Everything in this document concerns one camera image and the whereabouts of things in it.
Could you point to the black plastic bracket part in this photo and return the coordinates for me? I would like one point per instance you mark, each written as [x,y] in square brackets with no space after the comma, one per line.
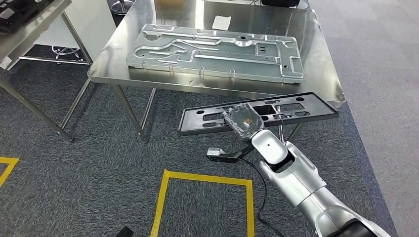
[190,122]

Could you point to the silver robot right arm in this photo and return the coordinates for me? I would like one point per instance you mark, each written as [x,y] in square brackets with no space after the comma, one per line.
[294,176]

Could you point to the stainless steel workbench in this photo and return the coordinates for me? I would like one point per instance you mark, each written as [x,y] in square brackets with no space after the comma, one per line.
[262,19]

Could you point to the stamped metal panel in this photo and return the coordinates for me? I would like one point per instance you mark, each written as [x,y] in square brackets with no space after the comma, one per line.
[229,65]

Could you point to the white paper sheet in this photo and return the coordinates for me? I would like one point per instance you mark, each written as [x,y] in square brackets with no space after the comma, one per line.
[221,23]

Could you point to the chrome stanchion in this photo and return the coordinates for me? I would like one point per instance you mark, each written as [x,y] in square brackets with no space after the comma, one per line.
[122,6]

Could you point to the chrome chair base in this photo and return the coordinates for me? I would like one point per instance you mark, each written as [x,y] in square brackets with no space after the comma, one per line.
[65,52]

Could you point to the stainless steel side table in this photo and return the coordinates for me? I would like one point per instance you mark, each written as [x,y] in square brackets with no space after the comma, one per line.
[32,36]

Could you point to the black plastic panel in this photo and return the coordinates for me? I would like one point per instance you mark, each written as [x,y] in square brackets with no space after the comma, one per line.
[23,13]

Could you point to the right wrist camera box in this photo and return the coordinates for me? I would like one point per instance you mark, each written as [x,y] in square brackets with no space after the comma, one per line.
[216,152]

